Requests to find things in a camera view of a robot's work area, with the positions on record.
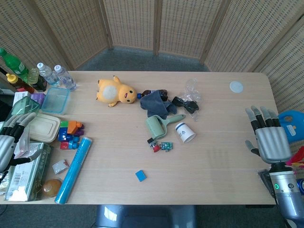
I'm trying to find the large blue building block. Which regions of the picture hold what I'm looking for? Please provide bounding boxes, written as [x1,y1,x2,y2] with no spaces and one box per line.
[58,127,74,142]

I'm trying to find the green transparent plastic container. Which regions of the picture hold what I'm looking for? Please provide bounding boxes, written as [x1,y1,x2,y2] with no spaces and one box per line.
[10,95,41,131]

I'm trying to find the clear water bottle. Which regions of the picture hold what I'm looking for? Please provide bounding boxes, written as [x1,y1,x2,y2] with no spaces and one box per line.
[53,64,77,92]
[37,62,61,86]

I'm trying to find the yellow-capped sauce bottle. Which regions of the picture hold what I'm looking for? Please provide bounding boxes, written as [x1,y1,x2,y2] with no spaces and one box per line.
[6,73,35,94]

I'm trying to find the purple box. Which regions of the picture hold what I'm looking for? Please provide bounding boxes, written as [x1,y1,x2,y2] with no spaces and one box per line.
[30,92,46,106]

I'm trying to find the woven bamboo folding screen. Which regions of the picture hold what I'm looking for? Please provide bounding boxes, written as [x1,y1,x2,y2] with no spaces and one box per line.
[0,0,304,114]

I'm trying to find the white paper cup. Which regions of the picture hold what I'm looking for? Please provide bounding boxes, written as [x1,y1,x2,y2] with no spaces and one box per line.
[175,122,197,144]

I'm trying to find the small blue building block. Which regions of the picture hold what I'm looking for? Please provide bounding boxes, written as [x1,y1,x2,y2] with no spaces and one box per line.
[68,135,83,149]

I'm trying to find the green lint roller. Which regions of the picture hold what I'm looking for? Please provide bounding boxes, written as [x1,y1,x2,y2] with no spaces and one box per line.
[145,114,186,140]

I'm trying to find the red push button switch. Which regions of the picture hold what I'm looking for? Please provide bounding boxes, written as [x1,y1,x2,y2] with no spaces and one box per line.
[147,137,161,153]

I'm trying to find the clear blue-rimmed food container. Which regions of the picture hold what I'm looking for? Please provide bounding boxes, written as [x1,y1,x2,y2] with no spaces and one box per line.
[41,86,71,115]

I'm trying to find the blue detergent bottle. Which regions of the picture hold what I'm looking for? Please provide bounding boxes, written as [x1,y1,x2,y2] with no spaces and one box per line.
[277,110,304,143]

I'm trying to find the dark cola bottle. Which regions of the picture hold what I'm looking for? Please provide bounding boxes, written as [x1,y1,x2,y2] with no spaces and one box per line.
[136,88,170,102]

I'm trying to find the grey cloth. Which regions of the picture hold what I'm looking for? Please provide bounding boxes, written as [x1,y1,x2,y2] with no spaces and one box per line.
[139,91,178,119]

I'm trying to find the blue can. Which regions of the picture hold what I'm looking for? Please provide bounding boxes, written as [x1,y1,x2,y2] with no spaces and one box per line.
[295,178,304,194]

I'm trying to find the purple building block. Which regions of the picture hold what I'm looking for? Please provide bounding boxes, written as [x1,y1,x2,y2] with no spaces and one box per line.
[75,122,86,137]

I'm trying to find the black flat device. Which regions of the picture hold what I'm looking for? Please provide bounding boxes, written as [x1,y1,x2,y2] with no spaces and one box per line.
[258,169,276,198]

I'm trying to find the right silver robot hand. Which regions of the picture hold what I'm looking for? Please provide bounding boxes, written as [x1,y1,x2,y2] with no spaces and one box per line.
[245,105,293,165]

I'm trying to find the orange building block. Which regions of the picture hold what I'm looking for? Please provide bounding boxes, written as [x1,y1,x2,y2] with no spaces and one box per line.
[67,121,83,134]

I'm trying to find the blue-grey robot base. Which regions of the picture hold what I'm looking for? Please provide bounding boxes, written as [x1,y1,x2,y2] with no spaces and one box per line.
[95,204,198,228]

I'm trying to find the black plastic bag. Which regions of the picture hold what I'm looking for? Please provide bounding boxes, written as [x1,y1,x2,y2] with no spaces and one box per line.
[171,96,200,114]

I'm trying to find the white round disc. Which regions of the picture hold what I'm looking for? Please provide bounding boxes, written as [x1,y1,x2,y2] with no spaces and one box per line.
[229,80,244,93]

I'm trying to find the round orange jar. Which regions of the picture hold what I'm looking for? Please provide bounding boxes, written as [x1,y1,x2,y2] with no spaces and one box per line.
[42,178,63,198]

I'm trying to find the white box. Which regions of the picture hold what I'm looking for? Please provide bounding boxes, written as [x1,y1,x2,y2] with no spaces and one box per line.
[13,91,31,105]

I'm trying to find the dark bottle with clear cap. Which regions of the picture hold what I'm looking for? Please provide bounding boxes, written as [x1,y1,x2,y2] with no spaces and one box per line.
[27,68,48,92]

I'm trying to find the beige lunch box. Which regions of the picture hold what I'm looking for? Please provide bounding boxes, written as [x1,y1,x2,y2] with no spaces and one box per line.
[29,113,61,143]

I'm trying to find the red yellow feather shuttlecock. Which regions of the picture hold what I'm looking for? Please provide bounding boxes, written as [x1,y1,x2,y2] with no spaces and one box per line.
[286,146,304,175]

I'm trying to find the blue paper roll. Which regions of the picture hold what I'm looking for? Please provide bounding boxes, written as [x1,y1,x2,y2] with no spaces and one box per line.
[54,137,93,205]

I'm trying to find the small silver packet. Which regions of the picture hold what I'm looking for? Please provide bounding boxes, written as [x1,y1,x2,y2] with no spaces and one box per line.
[52,159,69,175]

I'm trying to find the green tea box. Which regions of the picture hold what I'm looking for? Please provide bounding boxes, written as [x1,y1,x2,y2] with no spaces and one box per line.
[4,142,53,202]

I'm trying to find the yellow plush toy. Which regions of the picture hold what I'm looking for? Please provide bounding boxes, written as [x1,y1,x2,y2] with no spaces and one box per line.
[95,75,138,107]

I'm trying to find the clear crumpled plastic wrap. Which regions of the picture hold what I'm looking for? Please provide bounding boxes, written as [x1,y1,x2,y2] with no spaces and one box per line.
[179,77,203,122]

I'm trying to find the green soda bottle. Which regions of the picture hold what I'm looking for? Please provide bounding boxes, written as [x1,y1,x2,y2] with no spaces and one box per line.
[0,47,30,80]

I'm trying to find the clear zip bag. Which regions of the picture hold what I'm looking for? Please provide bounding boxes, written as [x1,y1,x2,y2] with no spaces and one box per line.
[18,129,33,159]

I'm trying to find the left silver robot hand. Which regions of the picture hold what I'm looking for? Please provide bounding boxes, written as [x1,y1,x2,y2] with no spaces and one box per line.
[0,112,41,173]

